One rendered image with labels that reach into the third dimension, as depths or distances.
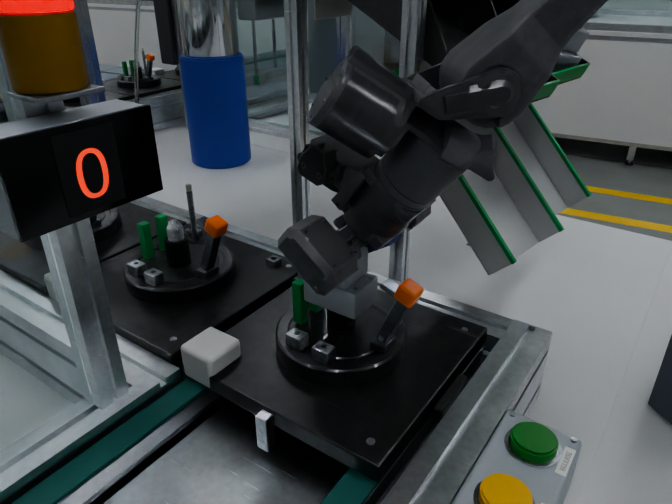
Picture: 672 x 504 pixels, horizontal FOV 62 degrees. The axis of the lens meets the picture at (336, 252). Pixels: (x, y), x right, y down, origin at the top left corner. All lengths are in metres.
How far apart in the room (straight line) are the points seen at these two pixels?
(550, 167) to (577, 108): 3.59
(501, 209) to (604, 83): 3.73
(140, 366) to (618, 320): 0.68
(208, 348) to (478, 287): 0.51
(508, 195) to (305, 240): 0.43
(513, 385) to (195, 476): 0.32
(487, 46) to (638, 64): 4.05
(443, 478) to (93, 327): 0.33
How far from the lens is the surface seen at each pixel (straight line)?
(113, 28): 6.91
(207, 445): 0.60
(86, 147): 0.44
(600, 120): 4.55
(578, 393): 0.78
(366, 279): 0.56
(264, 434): 0.55
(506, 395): 0.59
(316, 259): 0.45
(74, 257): 0.51
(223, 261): 0.75
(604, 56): 4.47
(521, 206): 0.82
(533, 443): 0.53
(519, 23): 0.44
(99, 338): 0.56
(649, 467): 0.72
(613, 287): 1.03
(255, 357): 0.60
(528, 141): 0.96
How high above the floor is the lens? 1.34
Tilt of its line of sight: 28 degrees down
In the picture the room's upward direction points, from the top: straight up
